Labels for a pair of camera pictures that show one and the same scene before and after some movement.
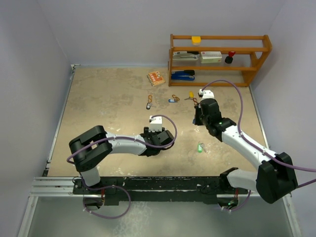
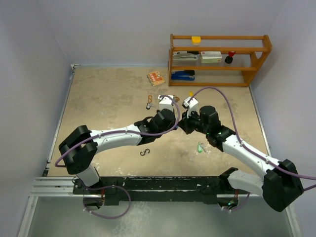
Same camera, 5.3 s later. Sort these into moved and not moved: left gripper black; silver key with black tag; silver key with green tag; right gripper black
Moved: right gripper black; left gripper black
Not moved: silver key with black tag; silver key with green tag
